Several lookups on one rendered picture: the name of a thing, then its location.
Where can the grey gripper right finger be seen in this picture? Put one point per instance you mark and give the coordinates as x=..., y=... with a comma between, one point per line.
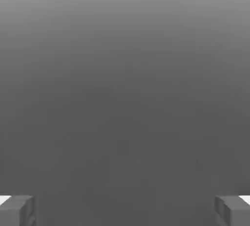
x=234, y=212

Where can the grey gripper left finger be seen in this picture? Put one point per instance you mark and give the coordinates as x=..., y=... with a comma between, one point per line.
x=13, y=210

